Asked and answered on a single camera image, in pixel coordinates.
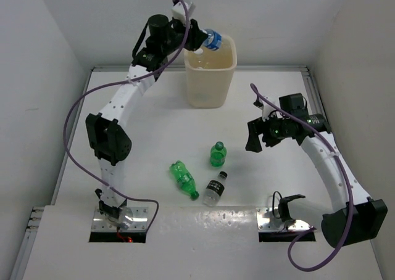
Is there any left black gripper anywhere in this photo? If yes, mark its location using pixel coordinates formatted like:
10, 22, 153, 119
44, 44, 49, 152
160, 17, 206, 56

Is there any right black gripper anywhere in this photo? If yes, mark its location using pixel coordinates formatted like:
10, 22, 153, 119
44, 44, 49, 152
246, 111, 290, 152

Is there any clear bottle yellow label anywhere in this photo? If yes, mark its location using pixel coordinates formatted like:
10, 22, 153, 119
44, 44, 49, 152
192, 47, 214, 69

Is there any blue label water bottle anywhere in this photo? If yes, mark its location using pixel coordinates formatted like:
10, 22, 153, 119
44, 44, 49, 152
202, 29, 222, 51

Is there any green bottle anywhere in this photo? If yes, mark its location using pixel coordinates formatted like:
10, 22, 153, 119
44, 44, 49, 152
210, 141, 227, 167
169, 160, 199, 200

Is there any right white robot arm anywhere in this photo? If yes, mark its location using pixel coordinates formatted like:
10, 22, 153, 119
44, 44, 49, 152
245, 93, 388, 247

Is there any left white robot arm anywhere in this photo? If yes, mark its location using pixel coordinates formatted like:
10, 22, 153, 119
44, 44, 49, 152
85, 14, 208, 220

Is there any cream plastic bin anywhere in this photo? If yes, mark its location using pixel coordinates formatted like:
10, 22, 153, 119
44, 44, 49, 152
184, 35, 237, 109

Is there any black label clear bottle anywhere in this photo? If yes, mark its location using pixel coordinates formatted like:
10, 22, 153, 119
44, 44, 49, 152
203, 171, 228, 207

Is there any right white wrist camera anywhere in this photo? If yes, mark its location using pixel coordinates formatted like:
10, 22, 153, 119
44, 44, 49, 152
253, 96, 278, 121

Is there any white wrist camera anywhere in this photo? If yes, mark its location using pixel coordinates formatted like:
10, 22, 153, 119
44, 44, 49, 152
172, 0, 196, 25
253, 96, 278, 121

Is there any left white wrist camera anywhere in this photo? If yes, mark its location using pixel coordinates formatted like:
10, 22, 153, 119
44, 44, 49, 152
172, 0, 196, 25

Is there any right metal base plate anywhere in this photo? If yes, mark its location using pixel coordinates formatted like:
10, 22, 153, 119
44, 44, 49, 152
256, 207, 312, 233

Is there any metal base plate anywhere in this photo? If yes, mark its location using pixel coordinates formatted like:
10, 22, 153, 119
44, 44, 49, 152
91, 207, 148, 233
256, 207, 312, 233

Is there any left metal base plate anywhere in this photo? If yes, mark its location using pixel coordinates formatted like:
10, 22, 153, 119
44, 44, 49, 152
91, 207, 148, 233

